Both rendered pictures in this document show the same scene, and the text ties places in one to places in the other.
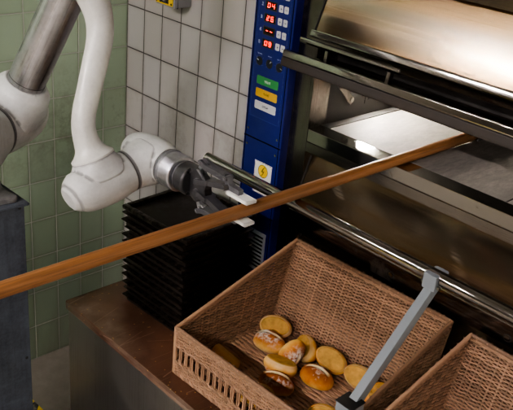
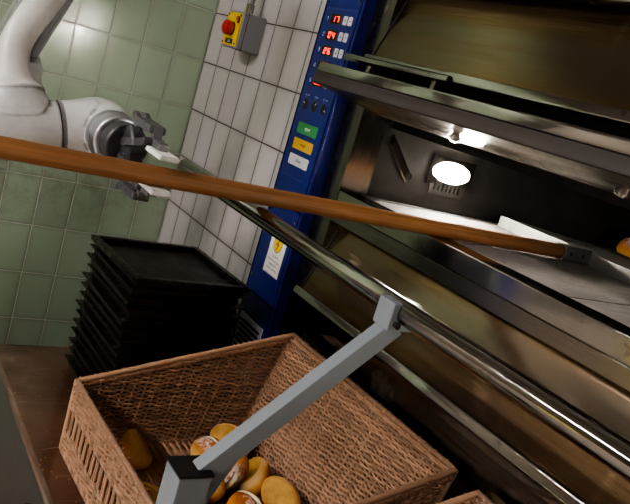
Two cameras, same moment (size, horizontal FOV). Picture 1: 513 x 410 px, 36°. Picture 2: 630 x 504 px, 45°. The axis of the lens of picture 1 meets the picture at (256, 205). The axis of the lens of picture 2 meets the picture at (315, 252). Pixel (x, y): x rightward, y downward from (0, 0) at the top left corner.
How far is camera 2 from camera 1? 0.84 m
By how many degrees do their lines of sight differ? 17
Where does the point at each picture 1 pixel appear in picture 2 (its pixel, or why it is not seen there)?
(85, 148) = (1, 70)
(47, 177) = (56, 225)
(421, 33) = (492, 49)
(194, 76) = (242, 135)
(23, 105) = not seen: outside the picture
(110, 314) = (34, 371)
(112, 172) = (25, 108)
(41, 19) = not seen: outside the picture
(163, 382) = (36, 455)
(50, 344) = not seen: hidden behind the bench
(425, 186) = (459, 263)
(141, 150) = (81, 103)
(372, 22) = (437, 42)
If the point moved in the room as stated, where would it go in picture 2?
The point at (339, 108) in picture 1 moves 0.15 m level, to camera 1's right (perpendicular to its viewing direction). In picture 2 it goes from (390, 183) to (453, 204)
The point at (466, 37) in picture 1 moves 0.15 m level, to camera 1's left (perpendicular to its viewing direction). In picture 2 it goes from (549, 47) to (461, 22)
